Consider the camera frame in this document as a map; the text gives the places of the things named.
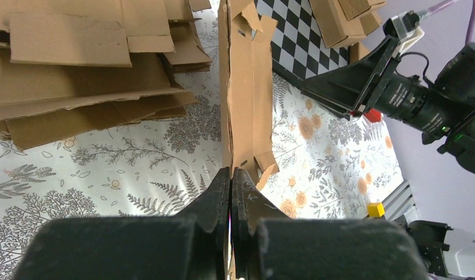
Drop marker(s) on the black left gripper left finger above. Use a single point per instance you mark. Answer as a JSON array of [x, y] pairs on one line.
[[191, 244]]

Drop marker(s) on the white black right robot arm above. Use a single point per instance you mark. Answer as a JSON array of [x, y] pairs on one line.
[[456, 82]]

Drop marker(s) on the black white chessboard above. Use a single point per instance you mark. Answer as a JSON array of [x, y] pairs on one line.
[[298, 50]]

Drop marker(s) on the red flat block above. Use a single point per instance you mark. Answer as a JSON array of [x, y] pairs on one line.
[[373, 116]]

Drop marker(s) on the stack of flat cardboard sheets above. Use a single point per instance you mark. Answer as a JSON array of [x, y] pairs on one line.
[[69, 67]]

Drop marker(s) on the floral patterned tablecloth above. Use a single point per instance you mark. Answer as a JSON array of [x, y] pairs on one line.
[[328, 168]]

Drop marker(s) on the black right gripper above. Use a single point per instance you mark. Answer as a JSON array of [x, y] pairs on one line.
[[353, 90]]

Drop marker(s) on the aluminium frame rail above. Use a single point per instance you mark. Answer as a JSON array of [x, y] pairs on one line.
[[401, 202]]

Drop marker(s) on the cardboard box on red block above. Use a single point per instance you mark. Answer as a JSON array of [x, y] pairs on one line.
[[357, 52]]

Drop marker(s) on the cardboard box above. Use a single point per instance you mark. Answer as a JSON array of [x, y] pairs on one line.
[[336, 30], [357, 52], [246, 89], [356, 8]]

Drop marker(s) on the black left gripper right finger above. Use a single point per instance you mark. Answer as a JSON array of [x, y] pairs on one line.
[[268, 244]]

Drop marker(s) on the small yellow cube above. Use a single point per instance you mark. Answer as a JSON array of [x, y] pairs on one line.
[[376, 210]]

